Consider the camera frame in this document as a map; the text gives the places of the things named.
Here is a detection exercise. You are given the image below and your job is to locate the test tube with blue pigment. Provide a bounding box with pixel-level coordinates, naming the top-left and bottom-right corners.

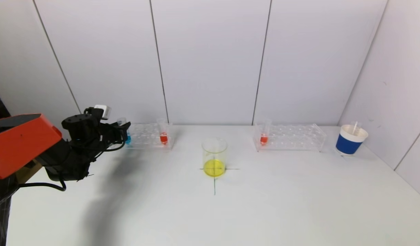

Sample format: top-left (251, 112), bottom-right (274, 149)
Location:
top-left (117, 118), bottom-right (132, 145)

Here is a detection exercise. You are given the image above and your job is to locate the clear glass beaker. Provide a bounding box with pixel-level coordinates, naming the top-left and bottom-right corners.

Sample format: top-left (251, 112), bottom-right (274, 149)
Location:
top-left (201, 137), bottom-right (228, 177)

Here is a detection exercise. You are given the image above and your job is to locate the test tube with red pigment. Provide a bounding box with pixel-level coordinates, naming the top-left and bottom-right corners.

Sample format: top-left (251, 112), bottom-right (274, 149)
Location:
top-left (260, 118), bottom-right (273, 146)
top-left (159, 119), bottom-right (169, 146)

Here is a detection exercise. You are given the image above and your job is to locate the clear acrylic test tube rack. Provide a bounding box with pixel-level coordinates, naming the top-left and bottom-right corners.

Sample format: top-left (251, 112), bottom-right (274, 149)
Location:
top-left (253, 123), bottom-right (326, 152)
top-left (126, 122), bottom-right (174, 150)

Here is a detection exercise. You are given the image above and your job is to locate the blue white paper cup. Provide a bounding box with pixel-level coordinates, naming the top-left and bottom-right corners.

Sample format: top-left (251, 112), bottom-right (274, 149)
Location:
top-left (335, 124), bottom-right (369, 156)

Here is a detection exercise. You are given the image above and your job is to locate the black looped camera cable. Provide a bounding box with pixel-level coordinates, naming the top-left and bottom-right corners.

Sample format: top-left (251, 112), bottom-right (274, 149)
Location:
top-left (93, 135), bottom-right (127, 153)

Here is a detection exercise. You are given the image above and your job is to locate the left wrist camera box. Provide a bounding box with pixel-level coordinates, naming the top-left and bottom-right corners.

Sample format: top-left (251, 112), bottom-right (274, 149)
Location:
top-left (94, 105), bottom-right (112, 120)

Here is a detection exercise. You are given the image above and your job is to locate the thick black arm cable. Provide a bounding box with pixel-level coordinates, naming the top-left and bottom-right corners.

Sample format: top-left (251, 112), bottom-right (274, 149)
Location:
top-left (18, 180), bottom-right (67, 192)

